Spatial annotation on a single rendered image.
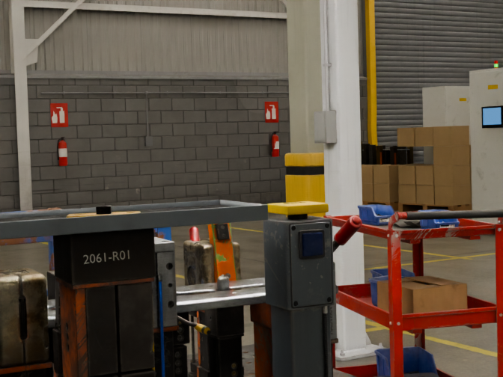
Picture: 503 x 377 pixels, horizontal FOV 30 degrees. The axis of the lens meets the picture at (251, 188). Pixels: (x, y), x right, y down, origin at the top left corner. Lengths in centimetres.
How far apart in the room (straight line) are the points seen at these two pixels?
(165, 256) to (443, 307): 239
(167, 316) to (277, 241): 20
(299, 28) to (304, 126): 88
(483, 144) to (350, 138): 653
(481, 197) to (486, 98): 122
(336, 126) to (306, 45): 327
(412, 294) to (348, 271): 190
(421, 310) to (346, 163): 195
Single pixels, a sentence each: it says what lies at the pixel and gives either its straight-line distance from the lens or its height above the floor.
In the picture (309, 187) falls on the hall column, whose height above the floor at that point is 80.
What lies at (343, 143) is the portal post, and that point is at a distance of 531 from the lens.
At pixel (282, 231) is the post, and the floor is 113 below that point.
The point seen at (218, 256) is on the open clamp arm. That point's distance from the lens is 167.
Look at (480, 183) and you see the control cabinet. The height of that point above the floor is 61.
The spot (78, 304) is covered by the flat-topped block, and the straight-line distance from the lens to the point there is 108.
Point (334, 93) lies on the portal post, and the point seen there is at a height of 149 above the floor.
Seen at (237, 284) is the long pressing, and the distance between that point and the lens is 159.
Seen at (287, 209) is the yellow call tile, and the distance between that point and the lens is 118.
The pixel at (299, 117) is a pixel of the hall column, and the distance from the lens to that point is 856.
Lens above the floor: 124
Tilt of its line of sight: 3 degrees down
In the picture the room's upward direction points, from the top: 2 degrees counter-clockwise
